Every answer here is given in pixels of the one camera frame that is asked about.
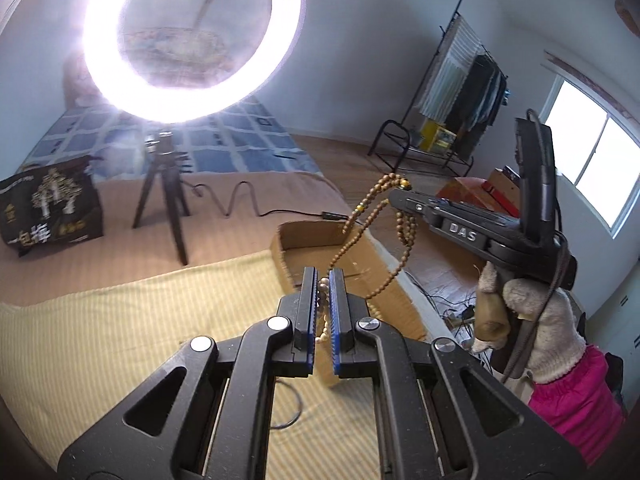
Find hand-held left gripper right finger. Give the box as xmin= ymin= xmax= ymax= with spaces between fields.
xmin=327 ymin=267 xmax=587 ymax=480

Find person's right hand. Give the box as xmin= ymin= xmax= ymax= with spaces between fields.
xmin=471 ymin=261 xmax=589 ymax=387

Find yellow striped mat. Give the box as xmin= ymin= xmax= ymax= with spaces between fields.
xmin=0 ymin=249 xmax=401 ymax=480

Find thin black cable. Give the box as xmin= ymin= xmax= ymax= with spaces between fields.
xmin=269 ymin=379 xmax=304 ymax=432

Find black clothes rack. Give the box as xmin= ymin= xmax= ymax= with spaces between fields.
xmin=409 ymin=6 xmax=511 ymax=177

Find blue checked blanket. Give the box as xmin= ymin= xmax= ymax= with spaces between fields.
xmin=19 ymin=101 xmax=322 ymax=182

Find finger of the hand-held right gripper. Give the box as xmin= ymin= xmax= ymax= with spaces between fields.
xmin=389 ymin=187 xmax=523 ymax=263

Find yellow box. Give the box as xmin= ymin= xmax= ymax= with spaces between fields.
xmin=419 ymin=119 xmax=458 ymax=154

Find white hanging cloth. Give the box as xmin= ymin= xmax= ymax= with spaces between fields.
xmin=419 ymin=14 xmax=487 ymax=120

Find dark hanging clothes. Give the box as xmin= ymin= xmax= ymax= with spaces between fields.
xmin=452 ymin=54 xmax=510 ymax=160

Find tangle of floor cables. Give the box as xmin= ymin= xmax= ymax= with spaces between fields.
xmin=412 ymin=265 xmax=483 ymax=356

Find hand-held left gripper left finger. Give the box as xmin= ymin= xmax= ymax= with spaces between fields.
xmin=59 ymin=266 xmax=321 ymax=480

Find wooden bead necklace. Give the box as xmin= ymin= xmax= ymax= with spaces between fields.
xmin=314 ymin=172 xmax=419 ymax=389

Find window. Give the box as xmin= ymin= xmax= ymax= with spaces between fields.
xmin=541 ymin=51 xmax=640 ymax=237

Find black tripod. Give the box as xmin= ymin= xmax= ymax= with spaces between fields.
xmin=132 ymin=131 xmax=194 ymax=266

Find red cardboard box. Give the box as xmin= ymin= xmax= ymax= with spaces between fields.
xmin=434 ymin=166 xmax=524 ymax=217

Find person's right forearm pink sleeve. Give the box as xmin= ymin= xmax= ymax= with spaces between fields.
xmin=527 ymin=344 xmax=629 ymax=470

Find black printed bag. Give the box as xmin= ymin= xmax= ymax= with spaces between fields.
xmin=0 ymin=155 xmax=106 ymax=259

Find black ring light cable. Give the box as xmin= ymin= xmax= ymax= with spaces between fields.
xmin=181 ymin=181 xmax=349 ymax=222

